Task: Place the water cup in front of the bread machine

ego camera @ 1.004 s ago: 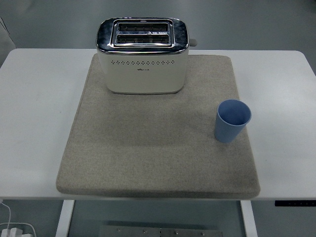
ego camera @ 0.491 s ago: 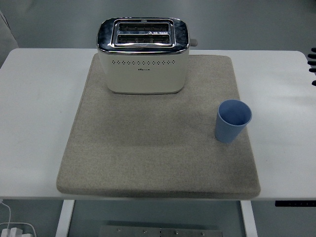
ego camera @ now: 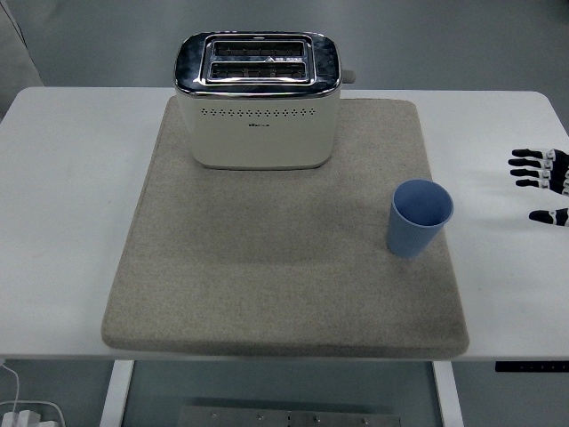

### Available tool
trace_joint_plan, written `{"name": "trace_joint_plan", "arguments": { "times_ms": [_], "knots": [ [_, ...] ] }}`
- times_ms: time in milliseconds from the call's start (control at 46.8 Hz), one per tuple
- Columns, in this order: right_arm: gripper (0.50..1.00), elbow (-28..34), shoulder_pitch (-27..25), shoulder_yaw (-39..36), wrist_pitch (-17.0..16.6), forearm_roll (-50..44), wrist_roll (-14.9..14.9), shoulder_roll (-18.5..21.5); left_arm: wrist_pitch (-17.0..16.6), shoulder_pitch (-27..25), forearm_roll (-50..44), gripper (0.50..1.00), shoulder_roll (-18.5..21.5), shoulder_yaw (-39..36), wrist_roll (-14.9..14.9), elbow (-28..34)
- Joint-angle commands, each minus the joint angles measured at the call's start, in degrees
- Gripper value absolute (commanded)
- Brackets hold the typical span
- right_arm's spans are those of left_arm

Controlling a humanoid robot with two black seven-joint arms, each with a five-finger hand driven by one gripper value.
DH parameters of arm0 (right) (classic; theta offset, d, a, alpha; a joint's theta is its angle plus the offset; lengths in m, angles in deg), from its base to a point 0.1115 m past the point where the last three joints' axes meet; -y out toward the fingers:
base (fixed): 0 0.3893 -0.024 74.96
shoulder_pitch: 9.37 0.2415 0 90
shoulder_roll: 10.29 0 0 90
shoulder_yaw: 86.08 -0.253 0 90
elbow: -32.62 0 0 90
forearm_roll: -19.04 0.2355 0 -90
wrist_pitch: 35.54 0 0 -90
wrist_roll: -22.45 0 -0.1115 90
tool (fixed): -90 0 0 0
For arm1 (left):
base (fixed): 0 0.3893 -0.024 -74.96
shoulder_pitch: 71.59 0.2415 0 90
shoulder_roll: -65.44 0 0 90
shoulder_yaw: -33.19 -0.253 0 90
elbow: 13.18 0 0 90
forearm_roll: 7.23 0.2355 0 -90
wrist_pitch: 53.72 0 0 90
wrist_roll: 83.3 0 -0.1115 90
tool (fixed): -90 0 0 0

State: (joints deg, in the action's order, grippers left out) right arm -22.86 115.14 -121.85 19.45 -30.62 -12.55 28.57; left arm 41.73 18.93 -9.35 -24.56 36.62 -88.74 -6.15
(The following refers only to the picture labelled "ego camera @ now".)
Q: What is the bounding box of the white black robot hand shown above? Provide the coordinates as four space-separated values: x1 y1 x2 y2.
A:
507 146 569 229

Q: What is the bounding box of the blue ribbed plastic cup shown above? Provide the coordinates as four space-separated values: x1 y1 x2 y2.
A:
385 178 455 260

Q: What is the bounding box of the white table leg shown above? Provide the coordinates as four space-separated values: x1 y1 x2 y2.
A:
98 359 135 427
433 360 464 427

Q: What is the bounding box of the white chrome two-slot toaster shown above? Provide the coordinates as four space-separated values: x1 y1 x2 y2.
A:
172 30 357 172

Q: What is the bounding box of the beige fabric mat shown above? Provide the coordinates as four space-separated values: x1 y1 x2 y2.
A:
100 97 471 359

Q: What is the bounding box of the grey panel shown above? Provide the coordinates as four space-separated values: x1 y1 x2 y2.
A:
0 0 44 120

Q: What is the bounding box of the white power strip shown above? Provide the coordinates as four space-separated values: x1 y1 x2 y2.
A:
0 399 68 427

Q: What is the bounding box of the white power cable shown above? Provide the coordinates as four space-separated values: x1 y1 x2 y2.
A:
0 358 22 415

